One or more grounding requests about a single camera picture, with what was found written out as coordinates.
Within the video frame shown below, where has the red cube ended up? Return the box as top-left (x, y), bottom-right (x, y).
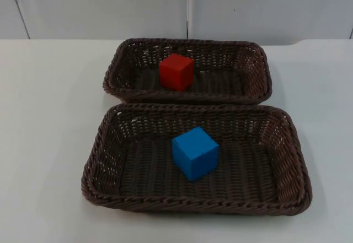
top-left (158, 53), bottom-right (195, 92)

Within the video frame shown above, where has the blue cube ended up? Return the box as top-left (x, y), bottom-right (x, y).
top-left (172, 126), bottom-right (220, 183)

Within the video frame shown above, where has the dark brown wicker basket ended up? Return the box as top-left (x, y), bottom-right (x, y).
top-left (102, 37), bottom-right (274, 106)
top-left (81, 102), bottom-right (313, 214)

